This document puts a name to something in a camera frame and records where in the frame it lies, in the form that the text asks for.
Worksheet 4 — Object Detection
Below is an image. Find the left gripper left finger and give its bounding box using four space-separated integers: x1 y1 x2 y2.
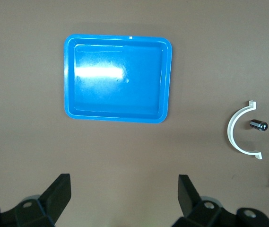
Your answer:
0 173 71 227

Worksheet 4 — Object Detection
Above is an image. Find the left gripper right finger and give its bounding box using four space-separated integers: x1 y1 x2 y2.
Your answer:
173 174 269 227

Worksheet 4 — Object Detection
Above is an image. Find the black cylindrical capacitor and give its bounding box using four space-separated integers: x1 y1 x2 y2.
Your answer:
250 119 269 132

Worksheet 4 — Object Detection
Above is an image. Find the large white pipe clamp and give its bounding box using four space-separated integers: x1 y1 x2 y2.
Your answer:
227 100 263 160

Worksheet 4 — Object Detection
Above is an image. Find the blue plastic tray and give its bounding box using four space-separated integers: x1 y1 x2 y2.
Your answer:
63 34 174 124

